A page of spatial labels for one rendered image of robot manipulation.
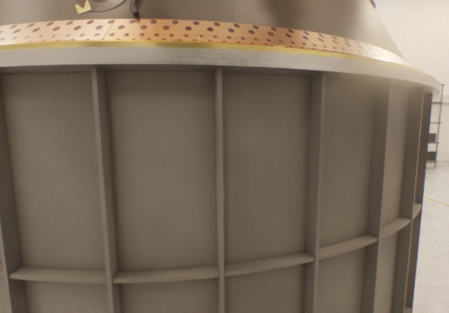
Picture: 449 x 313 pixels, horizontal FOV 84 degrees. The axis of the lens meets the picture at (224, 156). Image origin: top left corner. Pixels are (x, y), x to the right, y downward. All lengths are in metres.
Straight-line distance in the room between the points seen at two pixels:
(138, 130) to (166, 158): 0.07
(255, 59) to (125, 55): 0.20
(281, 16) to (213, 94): 0.23
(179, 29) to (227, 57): 0.11
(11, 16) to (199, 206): 0.50
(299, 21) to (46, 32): 0.47
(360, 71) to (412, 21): 7.42
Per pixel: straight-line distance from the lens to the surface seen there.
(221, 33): 0.48
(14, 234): 0.62
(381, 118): 0.66
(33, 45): 0.51
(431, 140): 7.38
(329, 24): 0.67
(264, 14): 0.57
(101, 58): 0.44
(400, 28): 7.77
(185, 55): 0.41
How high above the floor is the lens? 1.05
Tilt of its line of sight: 7 degrees down
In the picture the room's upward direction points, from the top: 1 degrees counter-clockwise
